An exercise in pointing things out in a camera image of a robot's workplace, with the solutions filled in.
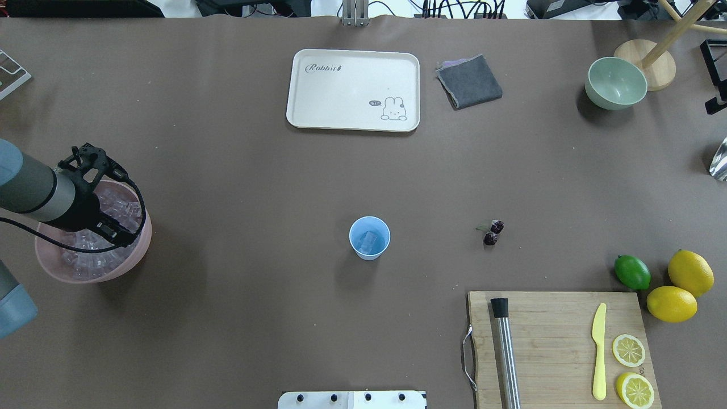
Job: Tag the pink bowl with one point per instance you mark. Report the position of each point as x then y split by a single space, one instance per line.
48 254

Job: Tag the pile of clear ice cubes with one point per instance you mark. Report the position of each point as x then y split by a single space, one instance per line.
115 202

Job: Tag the cream rabbit tray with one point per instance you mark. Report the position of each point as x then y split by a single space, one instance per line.
358 90

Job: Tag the wooden glass holder stand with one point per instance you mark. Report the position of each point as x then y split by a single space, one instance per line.
654 59

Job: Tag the bamboo cutting board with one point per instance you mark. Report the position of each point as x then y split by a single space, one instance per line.
553 348

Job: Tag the ice cube in cup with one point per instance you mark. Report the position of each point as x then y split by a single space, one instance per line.
368 243

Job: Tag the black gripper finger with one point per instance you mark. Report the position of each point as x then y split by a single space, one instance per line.
116 234

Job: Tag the lemon half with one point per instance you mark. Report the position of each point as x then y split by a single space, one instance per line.
635 390
629 351

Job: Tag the aluminium frame post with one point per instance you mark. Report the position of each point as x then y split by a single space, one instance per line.
355 13

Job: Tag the green lime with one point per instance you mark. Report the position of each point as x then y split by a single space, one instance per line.
632 272

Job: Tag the dark red cherries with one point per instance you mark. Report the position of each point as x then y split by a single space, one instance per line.
491 231

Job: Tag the steel muddler black tip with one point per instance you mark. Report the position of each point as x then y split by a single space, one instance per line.
507 360

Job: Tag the lemon half upper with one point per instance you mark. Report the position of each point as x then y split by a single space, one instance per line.
635 390

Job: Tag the lemon half lower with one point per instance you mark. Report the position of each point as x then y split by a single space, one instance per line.
629 351

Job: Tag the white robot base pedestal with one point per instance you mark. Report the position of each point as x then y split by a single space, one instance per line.
354 399

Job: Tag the light blue plastic cup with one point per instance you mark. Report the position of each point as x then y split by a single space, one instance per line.
368 223

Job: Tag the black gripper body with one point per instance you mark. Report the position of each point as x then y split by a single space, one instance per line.
85 208

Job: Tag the yellow lemon outer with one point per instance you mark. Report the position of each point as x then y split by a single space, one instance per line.
691 272

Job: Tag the grey folded cloth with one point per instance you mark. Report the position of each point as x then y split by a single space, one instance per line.
469 81

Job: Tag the white cup rack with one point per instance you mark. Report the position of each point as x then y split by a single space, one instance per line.
13 75

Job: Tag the mint green bowl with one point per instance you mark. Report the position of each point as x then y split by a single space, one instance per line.
613 83

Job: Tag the yellow lemon near board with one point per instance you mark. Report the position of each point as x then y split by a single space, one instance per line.
671 304

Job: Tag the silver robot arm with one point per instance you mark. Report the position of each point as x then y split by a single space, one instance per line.
35 190

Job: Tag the yellow plastic knife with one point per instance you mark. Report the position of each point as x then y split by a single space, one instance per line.
599 378

